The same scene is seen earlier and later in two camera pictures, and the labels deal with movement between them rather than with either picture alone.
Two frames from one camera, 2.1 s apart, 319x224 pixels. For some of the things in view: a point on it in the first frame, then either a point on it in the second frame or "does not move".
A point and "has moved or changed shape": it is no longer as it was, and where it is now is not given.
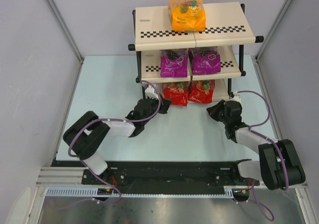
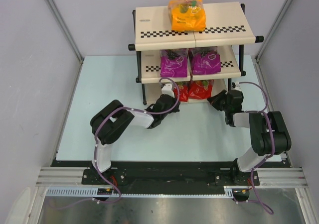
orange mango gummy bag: x=187 y=15 does not move
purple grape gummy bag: x=205 y=60 does not move
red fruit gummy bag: x=202 y=91 has moved or changed shape
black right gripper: x=218 y=110 → x=223 y=101
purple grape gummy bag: x=174 y=62 does not move
